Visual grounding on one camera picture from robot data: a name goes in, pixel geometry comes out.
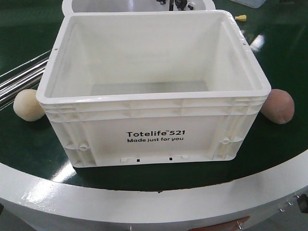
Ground white plastic tote box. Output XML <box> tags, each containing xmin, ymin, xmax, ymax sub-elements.
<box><xmin>37</xmin><ymin>10</ymin><xmax>271</xmax><ymax>168</ymax></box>

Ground brown soft ball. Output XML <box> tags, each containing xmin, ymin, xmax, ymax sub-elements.
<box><xmin>260</xmin><ymin>89</ymin><xmax>295</xmax><ymax>124</ymax></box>

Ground cream soft ball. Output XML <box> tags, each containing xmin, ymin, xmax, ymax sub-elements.
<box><xmin>13</xmin><ymin>89</ymin><xmax>45</xmax><ymax>122</ymax></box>

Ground black machine parts on hub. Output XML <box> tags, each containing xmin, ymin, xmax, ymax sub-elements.
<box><xmin>156</xmin><ymin>0</ymin><xmax>196</xmax><ymax>11</ymax></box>

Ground yellow plastic nozzle piece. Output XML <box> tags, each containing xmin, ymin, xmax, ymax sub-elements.
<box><xmin>235</xmin><ymin>15</ymin><xmax>247</xmax><ymax>22</ymax></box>

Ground red label on rim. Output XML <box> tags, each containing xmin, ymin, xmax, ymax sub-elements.
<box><xmin>189</xmin><ymin>216</ymin><xmax>250</xmax><ymax>231</ymax></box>

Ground white inner conveyor hub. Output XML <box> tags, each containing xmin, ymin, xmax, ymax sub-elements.
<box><xmin>62</xmin><ymin>0</ymin><xmax>217</xmax><ymax>17</ymax></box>

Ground white curved conveyor rim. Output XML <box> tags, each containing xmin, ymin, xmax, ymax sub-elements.
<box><xmin>0</xmin><ymin>152</ymin><xmax>308</xmax><ymax>231</ymax></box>

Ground clear plastic container corner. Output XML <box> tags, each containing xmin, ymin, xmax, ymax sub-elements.
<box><xmin>231</xmin><ymin>0</ymin><xmax>266</xmax><ymax>9</ymax></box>

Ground chrome metal rail bars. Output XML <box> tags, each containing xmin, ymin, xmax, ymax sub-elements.
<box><xmin>0</xmin><ymin>51</ymin><xmax>51</xmax><ymax>108</ymax></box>

